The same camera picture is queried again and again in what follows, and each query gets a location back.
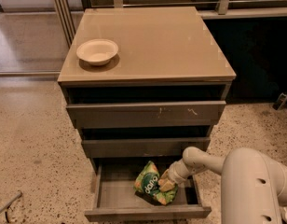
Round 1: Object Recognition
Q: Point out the green rice chip bag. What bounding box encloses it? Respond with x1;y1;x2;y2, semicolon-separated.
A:
133;161;178;205

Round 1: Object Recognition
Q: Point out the grey drawer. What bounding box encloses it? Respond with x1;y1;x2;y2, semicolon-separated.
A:
85;157;212;222
67;101;226;129
81;137;211;158

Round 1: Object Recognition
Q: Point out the bottom grey drawer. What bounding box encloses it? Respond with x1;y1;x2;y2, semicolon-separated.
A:
85;157;212;222

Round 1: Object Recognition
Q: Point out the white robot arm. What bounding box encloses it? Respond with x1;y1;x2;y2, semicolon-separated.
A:
159;147;287;224

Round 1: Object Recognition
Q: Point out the top grey drawer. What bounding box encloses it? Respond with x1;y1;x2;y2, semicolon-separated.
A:
67;101;226;129

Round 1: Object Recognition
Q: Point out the white paper bowl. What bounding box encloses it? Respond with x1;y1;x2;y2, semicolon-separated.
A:
76;39;118;66

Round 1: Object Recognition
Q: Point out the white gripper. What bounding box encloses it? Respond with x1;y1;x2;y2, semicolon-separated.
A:
158;160;193;192

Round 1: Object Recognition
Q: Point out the middle grey drawer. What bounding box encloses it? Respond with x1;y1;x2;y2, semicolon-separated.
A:
81;137;211;158

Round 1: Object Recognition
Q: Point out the grey metal floor bar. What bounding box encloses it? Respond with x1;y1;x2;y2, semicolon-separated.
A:
0;190;22;214

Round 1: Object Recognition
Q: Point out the small dark floor bracket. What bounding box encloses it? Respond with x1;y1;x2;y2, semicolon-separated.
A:
272;92;287;110

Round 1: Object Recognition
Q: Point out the grey drawer cabinet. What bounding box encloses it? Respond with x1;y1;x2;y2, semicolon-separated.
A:
57;6;237;173

